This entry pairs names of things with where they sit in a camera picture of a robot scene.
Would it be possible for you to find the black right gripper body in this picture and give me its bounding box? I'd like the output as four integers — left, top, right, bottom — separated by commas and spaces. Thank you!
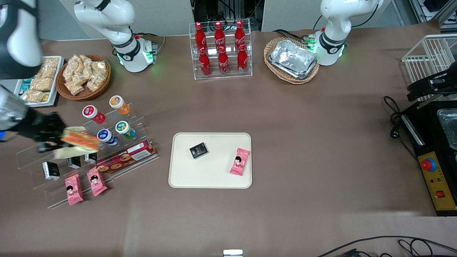
16, 111, 61, 144

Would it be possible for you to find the white rectangular snack tray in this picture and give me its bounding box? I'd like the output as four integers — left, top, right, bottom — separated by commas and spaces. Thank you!
14, 56, 65, 108

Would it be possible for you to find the beige rectangular serving tray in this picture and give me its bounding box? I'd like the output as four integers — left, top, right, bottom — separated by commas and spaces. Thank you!
168, 132, 253, 189

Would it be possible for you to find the clear bag of crackers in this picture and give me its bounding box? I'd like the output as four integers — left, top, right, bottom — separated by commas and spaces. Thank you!
30, 76, 54, 92
63, 55, 81, 82
40, 57, 60, 79
65, 79, 85, 96
91, 60, 109, 77
86, 73, 106, 92
21, 89, 45, 104
79, 55, 93, 72

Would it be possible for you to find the red cap gum bottle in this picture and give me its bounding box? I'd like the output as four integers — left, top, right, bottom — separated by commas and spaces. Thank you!
82, 105, 106, 125

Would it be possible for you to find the brown wicker basket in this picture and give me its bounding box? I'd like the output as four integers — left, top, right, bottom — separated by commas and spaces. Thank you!
55, 54, 111, 101

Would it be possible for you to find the blue gum bottle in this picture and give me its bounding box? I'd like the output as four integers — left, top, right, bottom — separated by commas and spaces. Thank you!
97, 128, 119, 147

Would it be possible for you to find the pink snack packet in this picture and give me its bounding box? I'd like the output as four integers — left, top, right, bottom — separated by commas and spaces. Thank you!
229, 148, 251, 177
64, 174, 84, 206
86, 167, 108, 197

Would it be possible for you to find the orange gum bottle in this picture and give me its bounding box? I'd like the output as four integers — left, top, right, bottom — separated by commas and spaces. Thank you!
109, 95, 131, 116

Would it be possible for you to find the green gum bottle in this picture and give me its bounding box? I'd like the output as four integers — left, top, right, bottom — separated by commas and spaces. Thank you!
115, 121, 136, 140

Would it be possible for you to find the clear acrylic stepped shelf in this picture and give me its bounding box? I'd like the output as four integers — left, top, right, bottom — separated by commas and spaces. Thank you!
16, 103, 160, 210

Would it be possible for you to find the red cookie box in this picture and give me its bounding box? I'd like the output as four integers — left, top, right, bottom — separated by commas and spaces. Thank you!
95, 140, 158, 175

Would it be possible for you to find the red cola bottle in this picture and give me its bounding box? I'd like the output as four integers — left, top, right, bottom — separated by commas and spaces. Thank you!
214, 21, 226, 50
199, 47, 212, 77
195, 22, 207, 51
237, 44, 248, 74
234, 20, 246, 49
217, 46, 230, 75

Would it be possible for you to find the clear acrylic bottle rack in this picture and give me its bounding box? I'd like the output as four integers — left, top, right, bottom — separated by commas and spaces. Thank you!
189, 23, 253, 80

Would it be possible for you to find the light wicker basket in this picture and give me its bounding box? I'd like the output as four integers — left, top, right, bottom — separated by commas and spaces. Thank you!
263, 37, 320, 85

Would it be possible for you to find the aluminium foil container stack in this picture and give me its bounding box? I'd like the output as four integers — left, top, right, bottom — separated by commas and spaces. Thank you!
268, 39, 318, 80

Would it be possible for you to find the black machine yellow control panel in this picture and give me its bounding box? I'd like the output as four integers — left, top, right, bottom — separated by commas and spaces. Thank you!
401, 100, 457, 217

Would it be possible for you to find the stainless steel pan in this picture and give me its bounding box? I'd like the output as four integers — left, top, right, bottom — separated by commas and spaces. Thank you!
436, 108, 457, 151

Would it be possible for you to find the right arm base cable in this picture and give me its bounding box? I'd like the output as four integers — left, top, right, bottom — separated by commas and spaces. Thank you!
134, 32, 167, 65

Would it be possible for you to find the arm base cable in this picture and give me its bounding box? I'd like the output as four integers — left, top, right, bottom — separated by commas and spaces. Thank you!
273, 29, 316, 46
134, 32, 167, 65

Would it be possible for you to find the black equipment with cables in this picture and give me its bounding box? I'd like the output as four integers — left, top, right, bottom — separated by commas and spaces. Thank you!
191, 0, 264, 32

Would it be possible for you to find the left arm base cable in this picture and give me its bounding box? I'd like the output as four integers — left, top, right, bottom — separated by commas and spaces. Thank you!
273, 29, 316, 46

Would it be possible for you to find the black power cable with plug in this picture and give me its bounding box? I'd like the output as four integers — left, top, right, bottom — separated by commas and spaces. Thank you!
383, 95, 419, 162

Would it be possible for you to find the long black floor cable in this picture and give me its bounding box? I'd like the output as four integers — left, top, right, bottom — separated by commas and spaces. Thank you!
316, 235, 457, 257

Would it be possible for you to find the silver metal handle bar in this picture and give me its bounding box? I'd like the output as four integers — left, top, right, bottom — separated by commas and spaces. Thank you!
401, 114, 426, 146

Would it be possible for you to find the looped black floor cable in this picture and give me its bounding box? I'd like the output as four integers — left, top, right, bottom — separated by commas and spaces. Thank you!
397, 239, 440, 257

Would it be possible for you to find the white wire rack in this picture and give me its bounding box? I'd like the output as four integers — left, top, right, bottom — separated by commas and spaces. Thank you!
401, 34, 457, 103

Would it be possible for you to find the aluminium frame structure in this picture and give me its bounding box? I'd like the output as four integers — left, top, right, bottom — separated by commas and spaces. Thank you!
408, 0, 457, 34

